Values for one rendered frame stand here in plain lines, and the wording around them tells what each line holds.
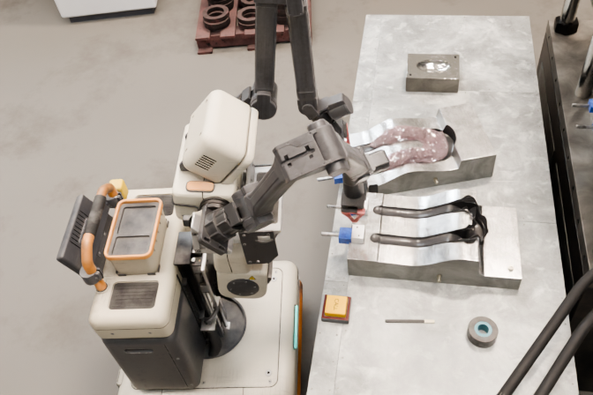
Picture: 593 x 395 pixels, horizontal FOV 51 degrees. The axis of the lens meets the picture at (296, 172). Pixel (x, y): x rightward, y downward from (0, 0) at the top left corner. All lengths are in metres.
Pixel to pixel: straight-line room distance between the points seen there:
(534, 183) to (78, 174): 2.43
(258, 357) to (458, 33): 1.56
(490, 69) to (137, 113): 2.14
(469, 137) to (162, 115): 2.14
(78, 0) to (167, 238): 2.86
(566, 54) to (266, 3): 1.52
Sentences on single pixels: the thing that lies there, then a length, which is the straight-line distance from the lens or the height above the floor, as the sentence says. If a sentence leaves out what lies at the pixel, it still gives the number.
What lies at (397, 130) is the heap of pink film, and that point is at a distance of 2.18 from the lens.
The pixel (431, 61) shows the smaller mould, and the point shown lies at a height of 0.86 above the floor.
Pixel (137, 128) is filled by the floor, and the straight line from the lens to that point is 3.79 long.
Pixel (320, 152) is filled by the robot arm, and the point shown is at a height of 1.56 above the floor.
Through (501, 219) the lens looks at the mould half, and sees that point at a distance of 2.04.
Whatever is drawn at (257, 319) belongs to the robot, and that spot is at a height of 0.28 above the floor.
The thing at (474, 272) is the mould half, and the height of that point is 0.88.
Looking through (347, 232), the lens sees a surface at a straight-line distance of 1.92.
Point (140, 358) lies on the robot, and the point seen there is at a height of 0.57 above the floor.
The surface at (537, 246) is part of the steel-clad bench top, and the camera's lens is 2.07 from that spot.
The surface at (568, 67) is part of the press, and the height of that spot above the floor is 0.79.
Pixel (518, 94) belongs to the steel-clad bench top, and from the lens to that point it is 2.54.
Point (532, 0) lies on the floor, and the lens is 4.54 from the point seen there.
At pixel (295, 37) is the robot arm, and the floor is 1.46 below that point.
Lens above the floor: 2.45
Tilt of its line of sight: 48 degrees down
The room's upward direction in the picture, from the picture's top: 9 degrees counter-clockwise
